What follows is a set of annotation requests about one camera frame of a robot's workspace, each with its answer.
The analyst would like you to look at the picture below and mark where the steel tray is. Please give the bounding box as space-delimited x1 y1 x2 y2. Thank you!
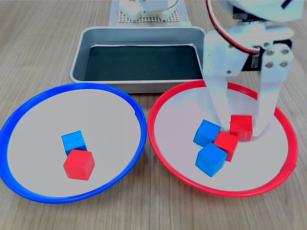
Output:
69 26 207 94

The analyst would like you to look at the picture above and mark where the black tray mat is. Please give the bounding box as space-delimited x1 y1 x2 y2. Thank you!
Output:
83 45 204 81

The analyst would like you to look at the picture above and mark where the red black white servo cable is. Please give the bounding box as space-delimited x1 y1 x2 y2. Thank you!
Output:
206 0 261 55

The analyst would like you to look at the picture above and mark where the red cube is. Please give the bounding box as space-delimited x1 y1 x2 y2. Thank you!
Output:
63 149 96 181
229 115 253 142
213 131 240 162

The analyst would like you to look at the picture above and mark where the red-rimmed white plate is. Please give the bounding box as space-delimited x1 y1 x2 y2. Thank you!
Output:
147 80 299 198

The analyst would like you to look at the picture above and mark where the blue cube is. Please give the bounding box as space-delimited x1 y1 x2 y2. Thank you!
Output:
61 130 87 156
193 119 222 147
195 142 228 178

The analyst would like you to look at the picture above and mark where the blue-rimmed white plate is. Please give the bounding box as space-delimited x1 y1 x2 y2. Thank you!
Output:
0 82 147 204

